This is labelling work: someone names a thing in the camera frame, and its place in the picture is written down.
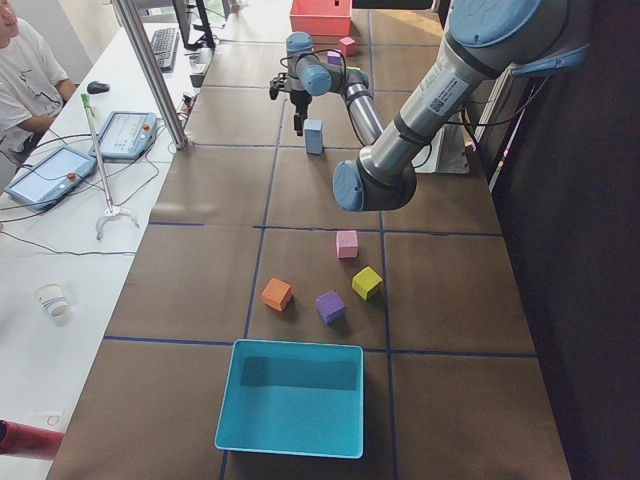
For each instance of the black monitor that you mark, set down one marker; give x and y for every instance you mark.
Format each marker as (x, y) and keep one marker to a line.
(194, 24)

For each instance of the purple foam block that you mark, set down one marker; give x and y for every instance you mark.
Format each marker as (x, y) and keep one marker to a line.
(334, 57)
(330, 306)

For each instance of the purple foam block left side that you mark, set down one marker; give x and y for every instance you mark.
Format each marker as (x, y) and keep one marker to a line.
(330, 306)

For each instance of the teach pendant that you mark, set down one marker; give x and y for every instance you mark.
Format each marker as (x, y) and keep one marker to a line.
(51, 179)
(126, 135)

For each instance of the aluminium frame post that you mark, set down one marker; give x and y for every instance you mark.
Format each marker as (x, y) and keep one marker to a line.
(139, 40)

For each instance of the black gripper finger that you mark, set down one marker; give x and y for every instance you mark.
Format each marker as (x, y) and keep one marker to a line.
(299, 125)

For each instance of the teach pendant near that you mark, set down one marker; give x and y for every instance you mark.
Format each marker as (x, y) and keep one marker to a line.
(51, 179)

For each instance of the light blue foam block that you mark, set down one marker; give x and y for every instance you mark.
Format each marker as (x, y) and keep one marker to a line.
(314, 145)

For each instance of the black keyboard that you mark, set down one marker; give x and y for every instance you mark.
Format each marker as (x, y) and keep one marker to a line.
(164, 44)

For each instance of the teal plastic bin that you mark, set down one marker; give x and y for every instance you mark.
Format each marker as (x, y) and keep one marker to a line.
(293, 398)

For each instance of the paper cup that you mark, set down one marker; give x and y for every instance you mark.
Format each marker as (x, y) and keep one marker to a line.
(52, 299)

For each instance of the pink plastic bin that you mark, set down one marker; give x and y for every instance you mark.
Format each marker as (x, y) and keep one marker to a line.
(321, 17)

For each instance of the black computer mouse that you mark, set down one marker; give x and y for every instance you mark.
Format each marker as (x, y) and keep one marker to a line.
(96, 87)

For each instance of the person in white shirt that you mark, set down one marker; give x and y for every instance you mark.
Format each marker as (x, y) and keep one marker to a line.
(34, 86)

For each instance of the teach pendant far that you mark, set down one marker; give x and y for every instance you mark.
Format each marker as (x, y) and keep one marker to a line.
(126, 135)

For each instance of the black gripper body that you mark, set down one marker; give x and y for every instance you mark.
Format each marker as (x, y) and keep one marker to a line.
(300, 100)

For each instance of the orange foam block left side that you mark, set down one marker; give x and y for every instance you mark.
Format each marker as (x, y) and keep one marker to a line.
(277, 294)

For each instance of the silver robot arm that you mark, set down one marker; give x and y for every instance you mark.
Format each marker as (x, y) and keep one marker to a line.
(481, 40)

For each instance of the purple foam block right side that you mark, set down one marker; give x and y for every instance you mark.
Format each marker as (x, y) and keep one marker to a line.
(334, 57)

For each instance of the red fire extinguisher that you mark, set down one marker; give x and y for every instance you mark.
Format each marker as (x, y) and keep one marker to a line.
(26, 441)

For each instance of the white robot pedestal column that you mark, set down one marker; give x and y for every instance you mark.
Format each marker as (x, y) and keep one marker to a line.
(446, 154)

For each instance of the pink foam block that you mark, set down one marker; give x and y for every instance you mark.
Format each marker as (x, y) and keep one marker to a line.
(347, 244)

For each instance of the magenta foam block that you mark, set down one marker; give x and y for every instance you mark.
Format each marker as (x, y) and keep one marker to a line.
(347, 46)

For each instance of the yellow foam block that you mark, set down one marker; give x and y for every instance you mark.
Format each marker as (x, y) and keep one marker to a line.
(366, 283)

